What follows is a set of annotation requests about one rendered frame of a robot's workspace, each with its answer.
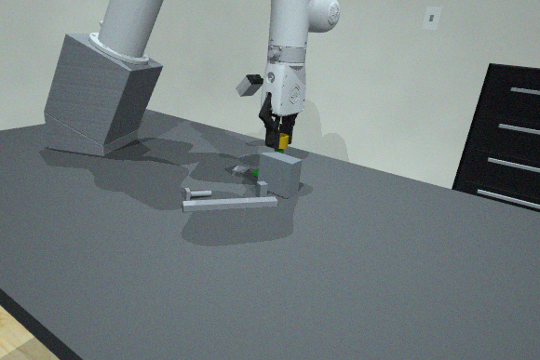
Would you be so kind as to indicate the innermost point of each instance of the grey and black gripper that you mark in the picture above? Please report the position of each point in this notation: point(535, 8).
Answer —
point(283, 93)

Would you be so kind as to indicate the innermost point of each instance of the grey square-head bolt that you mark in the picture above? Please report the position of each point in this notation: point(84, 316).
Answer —
point(188, 193)

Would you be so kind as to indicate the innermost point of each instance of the yellow round nut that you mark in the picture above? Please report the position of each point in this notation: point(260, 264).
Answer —
point(283, 141)

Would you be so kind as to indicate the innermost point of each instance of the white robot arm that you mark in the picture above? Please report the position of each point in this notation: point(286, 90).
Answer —
point(127, 26)

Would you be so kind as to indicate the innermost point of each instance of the grey long flat bar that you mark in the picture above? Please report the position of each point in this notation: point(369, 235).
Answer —
point(216, 204)

